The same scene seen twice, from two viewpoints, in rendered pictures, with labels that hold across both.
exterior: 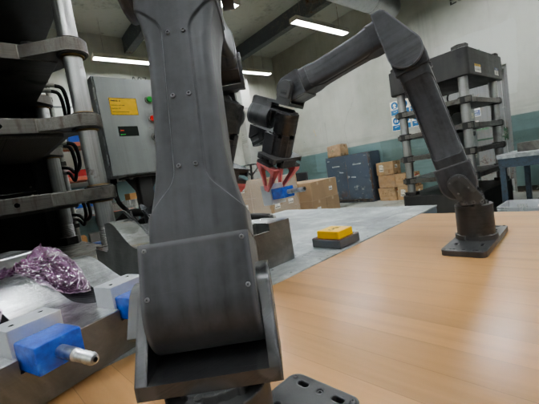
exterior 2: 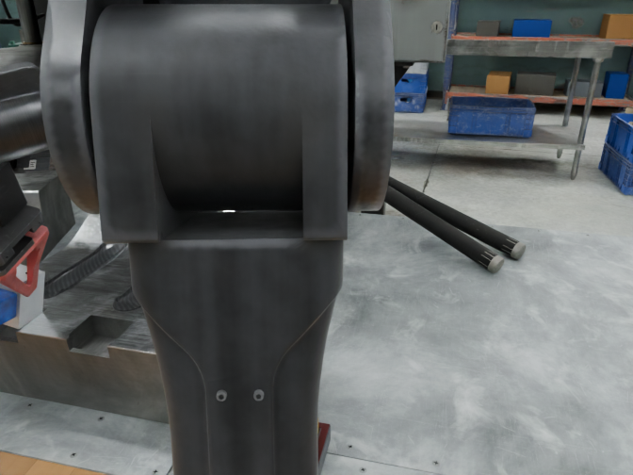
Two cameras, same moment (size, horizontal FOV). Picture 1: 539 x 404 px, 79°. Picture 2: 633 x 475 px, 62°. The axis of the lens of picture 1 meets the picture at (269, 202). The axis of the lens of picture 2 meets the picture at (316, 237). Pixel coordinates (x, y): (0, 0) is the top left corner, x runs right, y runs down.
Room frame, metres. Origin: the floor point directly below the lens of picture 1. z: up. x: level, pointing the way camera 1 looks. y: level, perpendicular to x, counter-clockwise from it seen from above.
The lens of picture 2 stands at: (0.58, -0.46, 1.21)
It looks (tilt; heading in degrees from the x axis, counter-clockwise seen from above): 25 degrees down; 56
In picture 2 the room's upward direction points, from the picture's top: straight up
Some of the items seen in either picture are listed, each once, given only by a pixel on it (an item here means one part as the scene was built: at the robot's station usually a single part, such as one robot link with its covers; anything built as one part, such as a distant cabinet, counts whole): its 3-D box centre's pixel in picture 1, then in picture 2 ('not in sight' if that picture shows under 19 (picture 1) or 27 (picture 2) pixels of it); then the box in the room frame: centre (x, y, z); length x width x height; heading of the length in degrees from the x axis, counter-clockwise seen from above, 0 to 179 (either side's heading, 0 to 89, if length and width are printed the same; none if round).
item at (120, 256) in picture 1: (180, 238); (167, 251); (0.79, 0.23, 0.87); 0.50 x 0.26 x 0.14; 42
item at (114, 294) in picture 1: (146, 302); not in sight; (0.40, 0.17, 0.86); 0.13 x 0.05 x 0.05; 59
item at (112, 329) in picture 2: (253, 235); (103, 344); (0.65, 0.04, 0.87); 0.05 x 0.05 x 0.04; 42
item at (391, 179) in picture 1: (399, 179); not in sight; (6.86, -2.79, 0.42); 0.86 x 0.33 x 0.83; 39
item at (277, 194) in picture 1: (285, 191); not in sight; (0.83, -0.05, 0.94); 0.13 x 0.05 x 0.05; 42
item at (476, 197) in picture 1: (465, 188); not in sight; (0.61, -0.37, 0.90); 0.09 x 0.06 x 0.06; 148
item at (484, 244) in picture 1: (475, 221); not in sight; (0.61, -0.38, 0.84); 0.20 x 0.07 x 0.08; 134
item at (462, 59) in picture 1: (456, 139); not in sight; (4.45, -2.66, 1.03); 1.54 x 0.94 x 2.06; 129
